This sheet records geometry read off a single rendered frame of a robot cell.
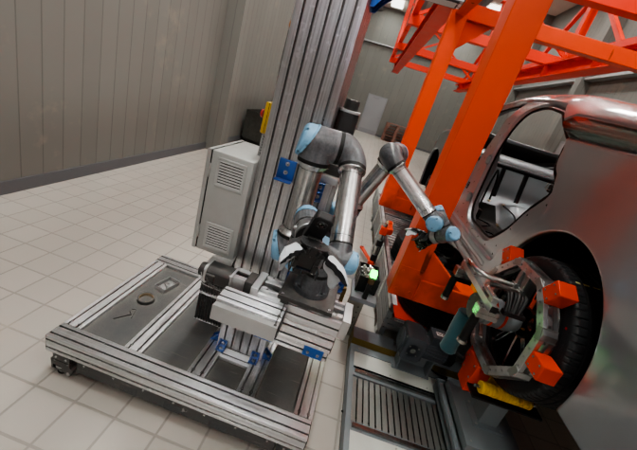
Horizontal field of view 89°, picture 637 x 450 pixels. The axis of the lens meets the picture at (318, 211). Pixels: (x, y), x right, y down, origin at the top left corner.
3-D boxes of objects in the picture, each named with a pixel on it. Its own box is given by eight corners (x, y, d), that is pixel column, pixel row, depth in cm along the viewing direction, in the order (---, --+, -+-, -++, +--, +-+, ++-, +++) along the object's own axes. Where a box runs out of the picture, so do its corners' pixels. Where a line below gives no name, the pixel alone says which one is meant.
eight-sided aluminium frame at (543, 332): (511, 408, 137) (582, 307, 119) (496, 404, 138) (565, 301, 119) (472, 326, 188) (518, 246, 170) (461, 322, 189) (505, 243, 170)
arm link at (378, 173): (328, 214, 184) (390, 136, 159) (338, 209, 197) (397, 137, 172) (342, 228, 181) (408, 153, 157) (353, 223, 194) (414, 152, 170)
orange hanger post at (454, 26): (391, 208, 386) (484, -26, 303) (375, 204, 387) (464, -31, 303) (390, 205, 404) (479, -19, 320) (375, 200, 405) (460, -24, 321)
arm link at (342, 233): (365, 151, 122) (348, 279, 104) (337, 143, 120) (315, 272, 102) (377, 134, 111) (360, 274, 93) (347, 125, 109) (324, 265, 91)
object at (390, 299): (391, 332, 228) (403, 307, 220) (378, 328, 228) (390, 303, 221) (379, 217, 460) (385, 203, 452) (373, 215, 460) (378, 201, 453)
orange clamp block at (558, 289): (561, 309, 129) (579, 302, 122) (542, 303, 130) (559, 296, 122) (559, 294, 133) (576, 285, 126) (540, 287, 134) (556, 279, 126)
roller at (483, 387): (535, 415, 151) (540, 406, 149) (473, 393, 152) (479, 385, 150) (528, 404, 157) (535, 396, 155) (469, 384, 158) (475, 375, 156)
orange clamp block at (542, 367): (542, 369, 129) (554, 387, 121) (523, 362, 130) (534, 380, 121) (551, 355, 127) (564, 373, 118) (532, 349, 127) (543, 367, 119)
